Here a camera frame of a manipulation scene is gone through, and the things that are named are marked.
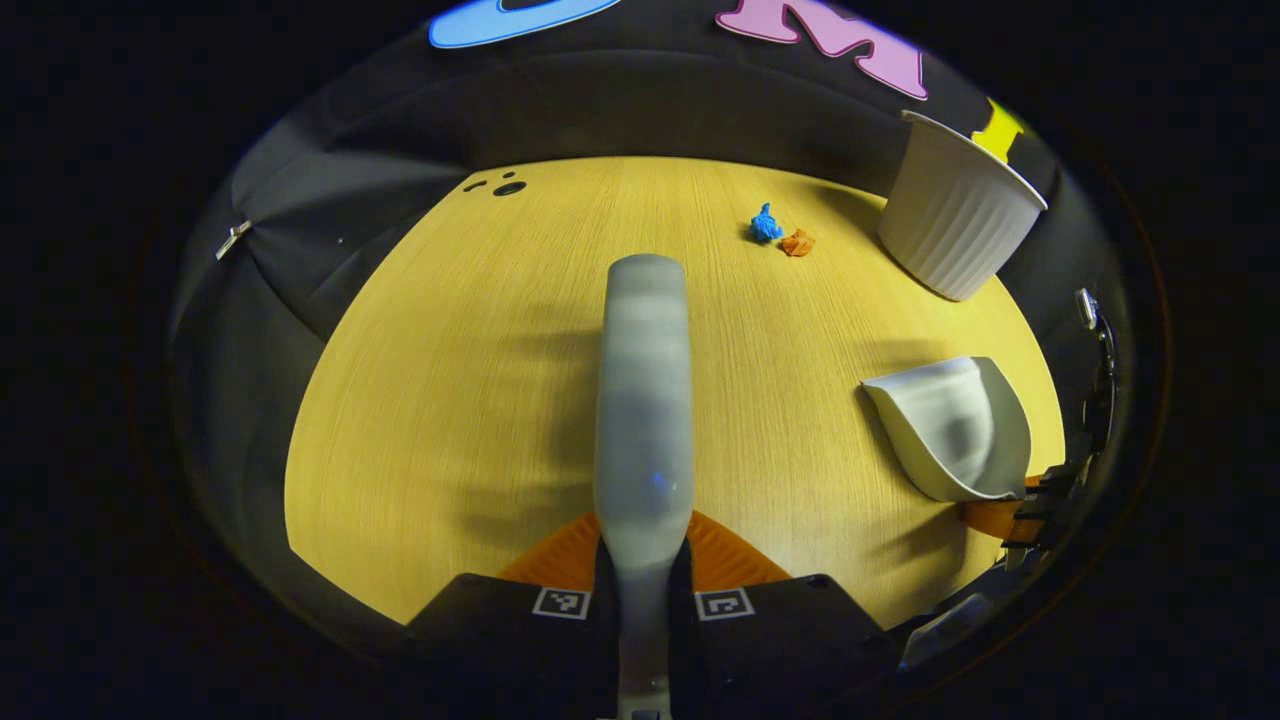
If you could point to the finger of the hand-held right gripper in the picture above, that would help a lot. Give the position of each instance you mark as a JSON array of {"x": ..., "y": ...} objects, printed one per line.
[
  {"x": 1048, "y": 478},
  {"x": 995, "y": 518}
]

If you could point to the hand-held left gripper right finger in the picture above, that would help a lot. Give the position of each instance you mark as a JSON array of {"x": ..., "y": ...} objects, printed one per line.
[{"x": 682, "y": 620}]

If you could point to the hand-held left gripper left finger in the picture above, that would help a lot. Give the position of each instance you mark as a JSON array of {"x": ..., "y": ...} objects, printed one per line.
[{"x": 605, "y": 620}]

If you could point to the white plastic dustpan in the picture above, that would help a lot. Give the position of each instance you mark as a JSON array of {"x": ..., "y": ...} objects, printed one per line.
[{"x": 950, "y": 430}]

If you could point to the white ribbed garbage bin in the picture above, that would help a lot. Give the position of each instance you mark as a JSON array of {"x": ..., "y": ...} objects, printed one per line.
[{"x": 950, "y": 220}]

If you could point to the orange paper scrap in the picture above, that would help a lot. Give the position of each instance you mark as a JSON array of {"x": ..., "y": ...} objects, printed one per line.
[{"x": 797, "y": 242}]

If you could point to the blue paper scrap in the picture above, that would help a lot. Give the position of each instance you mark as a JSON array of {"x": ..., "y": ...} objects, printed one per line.
[{"x": 766, "y": 223}]

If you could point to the wooden desktop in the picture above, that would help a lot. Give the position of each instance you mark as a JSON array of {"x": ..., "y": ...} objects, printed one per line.
[{"x": 450, "y": 400}]

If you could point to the black backdrop cloth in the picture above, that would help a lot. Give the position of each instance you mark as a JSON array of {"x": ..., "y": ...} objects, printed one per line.
[{"x": 650, "y": 110}]

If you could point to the silver cloth clip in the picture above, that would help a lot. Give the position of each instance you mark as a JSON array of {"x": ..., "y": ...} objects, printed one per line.
[{"x": 233, "y": 238}]

